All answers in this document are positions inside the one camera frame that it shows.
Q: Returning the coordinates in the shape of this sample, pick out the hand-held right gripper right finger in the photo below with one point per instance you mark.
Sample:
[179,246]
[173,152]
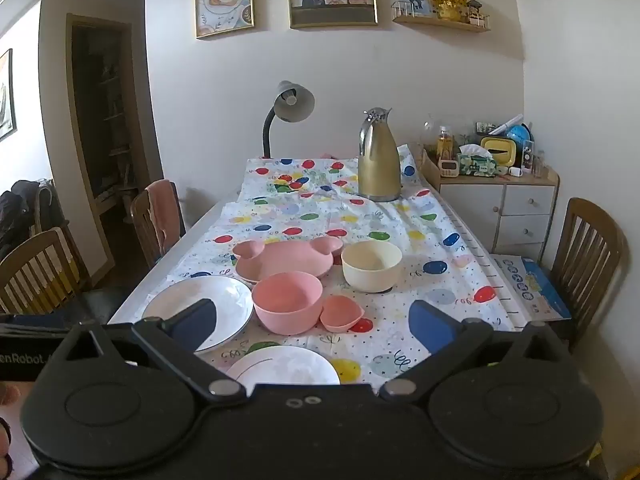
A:
[430,326]

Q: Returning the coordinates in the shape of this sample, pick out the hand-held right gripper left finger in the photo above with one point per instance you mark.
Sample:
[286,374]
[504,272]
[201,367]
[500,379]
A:
[196,321]

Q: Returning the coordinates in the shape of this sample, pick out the large white plate dark rim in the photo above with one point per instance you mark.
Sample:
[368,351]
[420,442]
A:
[230,300]

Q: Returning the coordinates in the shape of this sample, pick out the cream bowl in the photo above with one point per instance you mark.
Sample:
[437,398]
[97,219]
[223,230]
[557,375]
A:
[372,270]

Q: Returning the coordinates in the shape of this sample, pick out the pink heart-shaped dish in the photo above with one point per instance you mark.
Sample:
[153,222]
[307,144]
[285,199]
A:
[342,315]

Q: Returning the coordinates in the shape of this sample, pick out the pink bowl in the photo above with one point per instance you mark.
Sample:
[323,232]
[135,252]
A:
[287,310]

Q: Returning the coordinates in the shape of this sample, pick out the small white plate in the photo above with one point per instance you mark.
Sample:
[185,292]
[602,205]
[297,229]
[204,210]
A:
[285,367]

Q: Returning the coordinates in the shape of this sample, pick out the pink mouse-shaped plate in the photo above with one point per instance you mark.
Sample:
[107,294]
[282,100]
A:
[285,260]

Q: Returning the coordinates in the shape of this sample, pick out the person's left hand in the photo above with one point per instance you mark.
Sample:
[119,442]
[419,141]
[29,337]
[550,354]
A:
[4,390]

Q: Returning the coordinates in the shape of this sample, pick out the wooden slatted chair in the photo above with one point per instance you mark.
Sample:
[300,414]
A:
[585,240]
[35,270]

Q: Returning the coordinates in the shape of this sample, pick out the balloon print tablecloth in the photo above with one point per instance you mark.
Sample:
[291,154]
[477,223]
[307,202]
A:
[400,230]

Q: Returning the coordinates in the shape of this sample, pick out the blue and white flat box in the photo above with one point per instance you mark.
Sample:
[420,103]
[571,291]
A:
[530,280]

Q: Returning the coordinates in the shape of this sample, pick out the pink towel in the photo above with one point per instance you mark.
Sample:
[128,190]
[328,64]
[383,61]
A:
[160,205]

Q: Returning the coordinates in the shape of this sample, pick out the black jacket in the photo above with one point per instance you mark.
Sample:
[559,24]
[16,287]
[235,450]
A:
[15,210]

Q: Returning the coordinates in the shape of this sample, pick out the brown cardboard box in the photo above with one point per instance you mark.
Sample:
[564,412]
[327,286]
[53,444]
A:
[431,172]

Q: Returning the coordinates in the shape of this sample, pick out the white wooden cabinet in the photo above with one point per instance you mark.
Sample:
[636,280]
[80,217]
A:
[525,205]

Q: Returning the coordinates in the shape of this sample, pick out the small white timer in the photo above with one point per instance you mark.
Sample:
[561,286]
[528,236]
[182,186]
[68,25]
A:
[449,169]

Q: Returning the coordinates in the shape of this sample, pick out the gold thermos jug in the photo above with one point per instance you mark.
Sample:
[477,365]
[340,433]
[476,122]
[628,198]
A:
[378,170]

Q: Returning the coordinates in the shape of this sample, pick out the green tissue box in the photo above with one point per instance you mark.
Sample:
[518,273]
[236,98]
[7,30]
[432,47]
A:
[475,165]

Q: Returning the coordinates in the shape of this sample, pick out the small white cup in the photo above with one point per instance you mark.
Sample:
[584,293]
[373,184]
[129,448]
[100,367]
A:
[515,171]

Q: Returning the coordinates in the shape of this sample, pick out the yellow liquid bottle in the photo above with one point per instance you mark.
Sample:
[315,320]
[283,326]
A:
[444,145]

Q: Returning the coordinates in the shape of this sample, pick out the yellow box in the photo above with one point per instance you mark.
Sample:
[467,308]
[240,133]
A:
[500,147]

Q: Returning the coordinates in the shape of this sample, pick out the clear glass vase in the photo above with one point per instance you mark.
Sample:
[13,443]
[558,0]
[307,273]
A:
[431,132]

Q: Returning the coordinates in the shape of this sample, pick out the blue globe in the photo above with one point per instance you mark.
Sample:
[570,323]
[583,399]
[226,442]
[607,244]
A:
[522,135]

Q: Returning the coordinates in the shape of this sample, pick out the white paper roll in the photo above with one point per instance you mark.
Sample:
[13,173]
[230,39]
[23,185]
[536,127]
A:
[505,125]

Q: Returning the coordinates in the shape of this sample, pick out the dark built-in bookshelf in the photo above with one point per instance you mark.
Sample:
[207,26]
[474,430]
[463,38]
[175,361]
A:
[107,110]

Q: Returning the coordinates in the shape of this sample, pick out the grey desk lamp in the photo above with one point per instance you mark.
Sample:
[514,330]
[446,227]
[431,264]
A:
[295,102]

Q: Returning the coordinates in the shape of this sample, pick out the small pavilion ornament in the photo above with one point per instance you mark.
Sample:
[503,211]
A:
[474,12]

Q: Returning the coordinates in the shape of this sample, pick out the small photo card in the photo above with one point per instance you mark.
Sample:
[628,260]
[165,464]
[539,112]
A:
[414,0]

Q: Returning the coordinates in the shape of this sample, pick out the framed abstract wall picture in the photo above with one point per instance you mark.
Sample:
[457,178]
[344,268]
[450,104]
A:
[6,95]

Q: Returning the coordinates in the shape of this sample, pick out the wooden wall shelf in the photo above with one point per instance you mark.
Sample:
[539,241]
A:
[440,25]

